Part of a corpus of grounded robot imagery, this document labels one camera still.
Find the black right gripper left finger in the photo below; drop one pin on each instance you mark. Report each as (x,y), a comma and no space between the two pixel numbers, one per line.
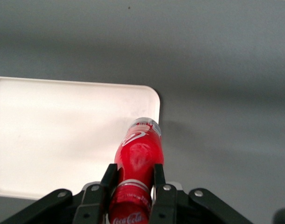
(95,200)

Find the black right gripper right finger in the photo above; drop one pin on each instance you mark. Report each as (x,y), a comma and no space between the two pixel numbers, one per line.
(163,200)

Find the red coke bottle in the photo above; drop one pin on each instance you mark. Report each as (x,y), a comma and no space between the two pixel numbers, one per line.
(140,154)

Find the white plastic tray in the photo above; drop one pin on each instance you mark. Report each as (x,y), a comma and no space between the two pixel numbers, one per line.
(56,137)

